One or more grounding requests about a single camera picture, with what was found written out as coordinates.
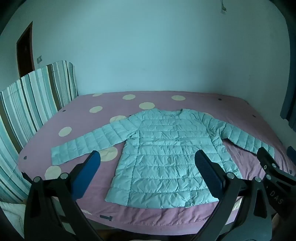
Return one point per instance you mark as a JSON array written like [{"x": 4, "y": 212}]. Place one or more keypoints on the light blue quilted down jacket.
[{"x": 161, "y": 150}]

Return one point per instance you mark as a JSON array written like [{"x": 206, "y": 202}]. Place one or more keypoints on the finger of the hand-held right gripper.
[
  {"x": 291, "y": 154},
  {"x": 268, "y": 162}
]

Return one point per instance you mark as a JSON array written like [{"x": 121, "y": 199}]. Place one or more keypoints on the white cloth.
[{"x": 12, "y": 215}]

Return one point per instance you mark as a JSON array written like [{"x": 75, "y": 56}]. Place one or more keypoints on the dark wooden door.
[{"x": 25, "y": 53}]

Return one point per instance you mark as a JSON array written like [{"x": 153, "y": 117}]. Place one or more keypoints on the dark blue curtain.
[{"x": 290, "y": 92}]

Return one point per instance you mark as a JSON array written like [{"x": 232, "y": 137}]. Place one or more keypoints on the striped upholstered headboard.
[{"x": 30, "y": 102}]

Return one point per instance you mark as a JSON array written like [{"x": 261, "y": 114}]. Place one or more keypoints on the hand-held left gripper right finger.
[{"x": 208, "y": 172}]

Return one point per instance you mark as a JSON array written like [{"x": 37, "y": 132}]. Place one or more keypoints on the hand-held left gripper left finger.
[{"x": 87, "y": 172}]

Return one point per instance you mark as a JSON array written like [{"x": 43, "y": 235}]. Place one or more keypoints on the purple polka dot bed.
[{"x": 76, "y": 109}]

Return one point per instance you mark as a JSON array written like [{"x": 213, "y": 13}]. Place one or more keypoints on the wall socket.
[{"x": 39, "y": 59}]

